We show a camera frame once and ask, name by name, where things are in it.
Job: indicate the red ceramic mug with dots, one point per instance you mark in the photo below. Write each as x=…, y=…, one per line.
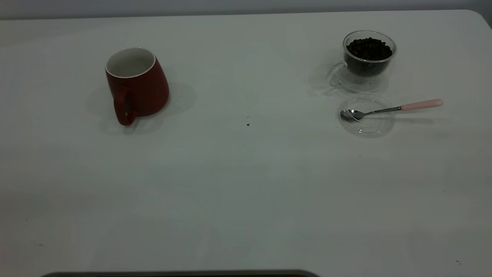
x=146, y=92

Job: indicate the coffee beans heap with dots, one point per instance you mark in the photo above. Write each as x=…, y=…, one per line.
x=369, y=50

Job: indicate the clear round glass saucer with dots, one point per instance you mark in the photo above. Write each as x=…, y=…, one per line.
x=369, y=129

